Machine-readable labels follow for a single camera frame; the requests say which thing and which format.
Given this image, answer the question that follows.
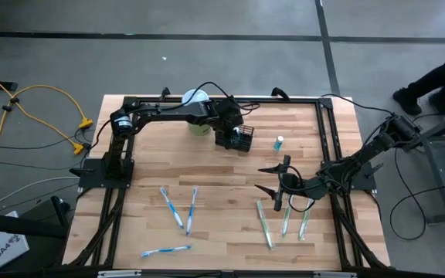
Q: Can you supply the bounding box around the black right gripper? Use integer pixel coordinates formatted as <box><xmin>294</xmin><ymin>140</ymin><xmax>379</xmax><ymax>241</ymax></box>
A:
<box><xmin>253</xmin><ymin>154</ymin><xmax>326</xmax><ymax>212</ymax></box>

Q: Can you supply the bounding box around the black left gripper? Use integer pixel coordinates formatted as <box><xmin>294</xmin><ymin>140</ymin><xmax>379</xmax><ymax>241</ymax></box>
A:
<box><xmin>212</xmin><ymin>96</ymin><xmax>246</xmax><ymax>151</ymax></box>

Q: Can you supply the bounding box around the green toothbrush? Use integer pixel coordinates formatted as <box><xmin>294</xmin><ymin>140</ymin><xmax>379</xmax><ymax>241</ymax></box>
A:
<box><xmin>280</xmin><ymin>206</ymin><xmax>293</xmax><ymax>237</ymax></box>
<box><xmin>297</xmin><ymin>198</ymin><xmax>314</xmax><ymax>242</ymax></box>
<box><xmin>256</xmin><ymin>198</ymin><xmax>274</xmax><ymax>250</ymax></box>

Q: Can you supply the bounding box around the blue toothbrush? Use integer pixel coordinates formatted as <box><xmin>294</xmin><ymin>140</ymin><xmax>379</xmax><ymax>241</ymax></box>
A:
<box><xmin>159</xmin><ymin>187</ymin><xmax>185</xmax><ymax>230</ymax></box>
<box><xmin>141</xmin><ymin>244</ymin><xmax>192</xmax><ymax>259</ymax></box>
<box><xmin>185</xmin><ymin>186</ymin><xmax>199</xmax><ymax>236</ymax></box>

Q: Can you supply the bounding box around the green disinfecting wipes canister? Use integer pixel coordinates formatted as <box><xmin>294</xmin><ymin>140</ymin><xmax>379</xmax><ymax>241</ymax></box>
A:
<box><xmin>181</xmin><ymin>88</ymin><xmax>212</xmax><ymax>137</ymax></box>

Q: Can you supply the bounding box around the person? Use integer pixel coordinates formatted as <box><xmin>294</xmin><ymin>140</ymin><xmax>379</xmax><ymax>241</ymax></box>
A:
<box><xmin>392</xmin><ymin>7</ymin><xmax>445</xmax><ymax>117</ymax></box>

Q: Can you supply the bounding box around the black stand foot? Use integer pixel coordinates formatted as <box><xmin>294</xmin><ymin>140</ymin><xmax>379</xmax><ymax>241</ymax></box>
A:
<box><xmin>0</xmin><ymin>195</ymin><xmax>71</xmax><ymax>239</ymax></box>

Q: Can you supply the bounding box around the black wire caddy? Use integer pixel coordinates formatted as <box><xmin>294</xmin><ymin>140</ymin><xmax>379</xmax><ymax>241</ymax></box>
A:
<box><xmin>215</xmin><ymin>122</ymin><xmax>255</xmax><ymax>153</ymax></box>

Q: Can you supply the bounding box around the silver metal bracket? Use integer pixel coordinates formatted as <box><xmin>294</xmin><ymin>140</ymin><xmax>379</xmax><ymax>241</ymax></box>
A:
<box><xmin>97</xmin><ymin>270</ymin><xmax>142</xmax><ymax>278</ymax></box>
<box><xmin>313</xmin><ymin>271</ymin><xmax>358</xmax><ymax>278</ymax></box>

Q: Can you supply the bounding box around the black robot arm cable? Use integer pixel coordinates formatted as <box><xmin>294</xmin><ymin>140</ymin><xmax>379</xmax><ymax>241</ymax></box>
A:
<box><xmin>321</xmin><ymin>93</ymin><xmax>397</xmax><ymax>119</ymax></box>

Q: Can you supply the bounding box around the black looped floor cable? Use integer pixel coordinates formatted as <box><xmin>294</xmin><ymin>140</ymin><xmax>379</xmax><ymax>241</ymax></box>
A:
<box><xmin>389</xmin><ymin>152</ymin><xmax>445</xmax><ymax>242</ymax></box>

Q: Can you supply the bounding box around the white floor cable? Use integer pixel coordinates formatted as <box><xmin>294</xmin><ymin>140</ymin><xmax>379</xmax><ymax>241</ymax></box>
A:
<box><xmin>0</xmin><ymin>176</ymin><xmax>81</xmax><ymax>213</ymax></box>

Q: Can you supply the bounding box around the thin black floor cable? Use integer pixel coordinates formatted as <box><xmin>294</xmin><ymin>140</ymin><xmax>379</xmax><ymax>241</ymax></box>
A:
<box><xmin>0</xmin><ymin>157</ymin><xmax>87</xmax><ymax>171</ymax></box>
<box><xmin>0</xmin><ymin>131</ymin><xmax>92</xmax><ymax>150</ymax></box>

